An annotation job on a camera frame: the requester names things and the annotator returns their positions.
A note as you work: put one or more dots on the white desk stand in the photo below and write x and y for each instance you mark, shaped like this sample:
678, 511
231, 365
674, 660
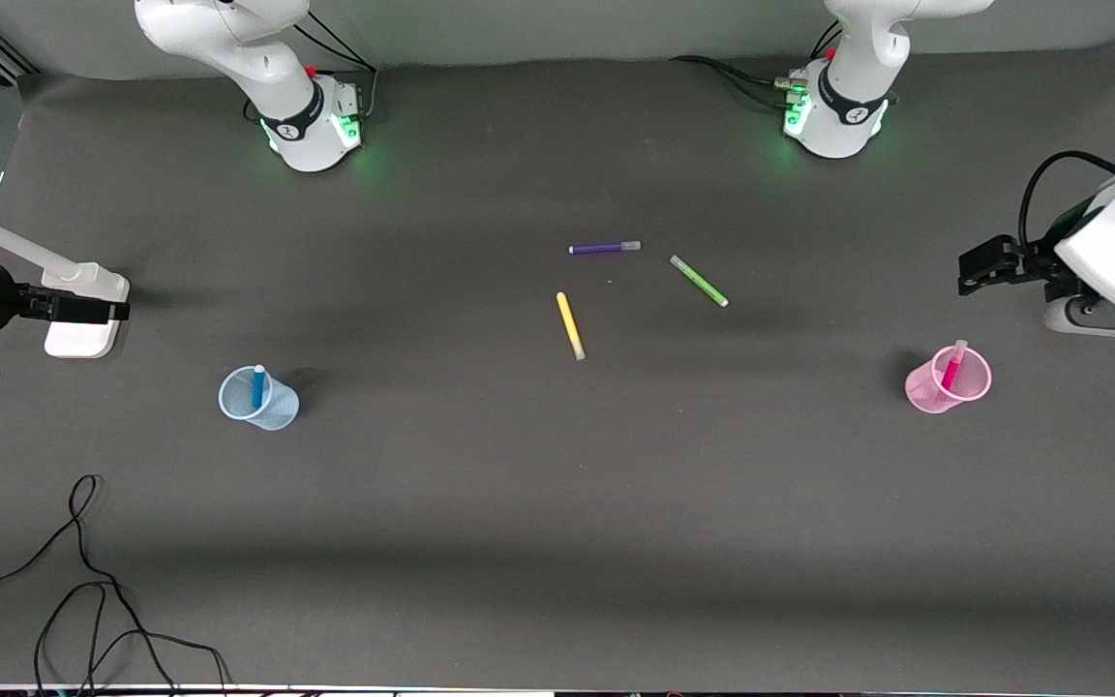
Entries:
83, 339

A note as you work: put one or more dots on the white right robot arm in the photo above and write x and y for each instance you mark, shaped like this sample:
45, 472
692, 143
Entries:
277, 68

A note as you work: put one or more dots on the aluminium frame rail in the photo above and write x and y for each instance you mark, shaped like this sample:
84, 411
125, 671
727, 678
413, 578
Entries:
6, 58

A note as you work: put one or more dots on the translucent pink plastic cup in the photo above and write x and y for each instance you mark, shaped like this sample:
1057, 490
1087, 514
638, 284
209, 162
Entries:
920, 395

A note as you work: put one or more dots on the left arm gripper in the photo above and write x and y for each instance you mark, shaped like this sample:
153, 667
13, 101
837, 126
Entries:
1030, 265

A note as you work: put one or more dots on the green marker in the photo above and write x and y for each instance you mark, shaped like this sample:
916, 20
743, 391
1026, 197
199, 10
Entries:
698, 281

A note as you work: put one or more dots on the yellow marker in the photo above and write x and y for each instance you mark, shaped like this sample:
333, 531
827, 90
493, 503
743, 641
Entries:
569, 324

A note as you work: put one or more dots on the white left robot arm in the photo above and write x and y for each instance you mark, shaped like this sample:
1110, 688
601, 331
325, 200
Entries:
848, 106

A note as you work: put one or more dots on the translucent blue plastic cup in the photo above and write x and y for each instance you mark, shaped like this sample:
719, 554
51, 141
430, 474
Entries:
282, 414

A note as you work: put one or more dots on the pink marker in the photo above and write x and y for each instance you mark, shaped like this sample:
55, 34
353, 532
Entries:
952, 373

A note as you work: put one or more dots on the blue marker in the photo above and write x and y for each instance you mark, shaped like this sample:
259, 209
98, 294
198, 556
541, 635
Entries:
257, 389

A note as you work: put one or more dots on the purple marker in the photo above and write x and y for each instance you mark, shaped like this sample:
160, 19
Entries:
601, 248

